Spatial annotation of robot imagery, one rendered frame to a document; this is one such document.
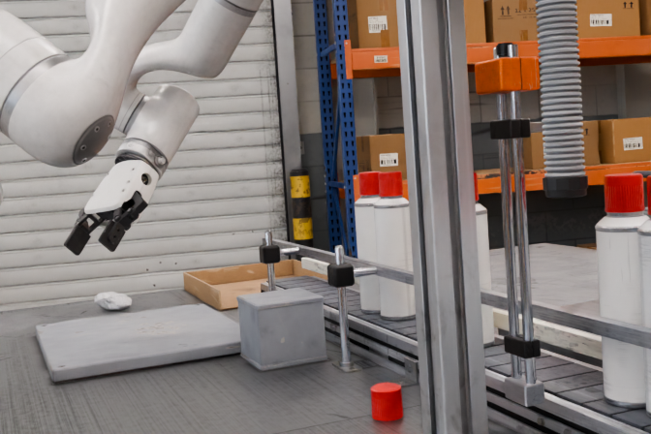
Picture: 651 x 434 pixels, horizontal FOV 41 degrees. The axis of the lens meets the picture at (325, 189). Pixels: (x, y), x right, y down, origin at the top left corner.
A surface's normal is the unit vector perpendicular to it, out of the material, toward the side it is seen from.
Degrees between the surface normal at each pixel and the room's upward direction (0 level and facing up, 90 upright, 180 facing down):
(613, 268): 90
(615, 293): 90
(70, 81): 57
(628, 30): 90
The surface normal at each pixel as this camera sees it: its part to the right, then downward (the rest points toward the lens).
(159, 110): 0.28, -0.47
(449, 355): 0.37, 0.02
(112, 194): -0.53, -0.58
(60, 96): 0.15, -0.29
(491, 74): -0.92, 0.08
